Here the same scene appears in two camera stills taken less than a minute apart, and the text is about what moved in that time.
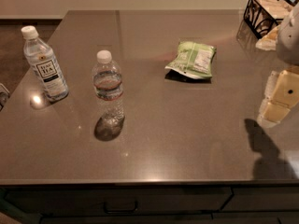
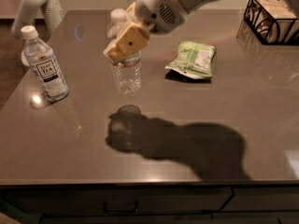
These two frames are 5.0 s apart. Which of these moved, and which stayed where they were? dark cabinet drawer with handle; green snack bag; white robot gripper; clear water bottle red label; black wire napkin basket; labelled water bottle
Moved: white robot gripper; clear water bottle red label
Stayed: dark cabinet drawer with handle; black wire napkin basket; green snack bag; labelled water bottle
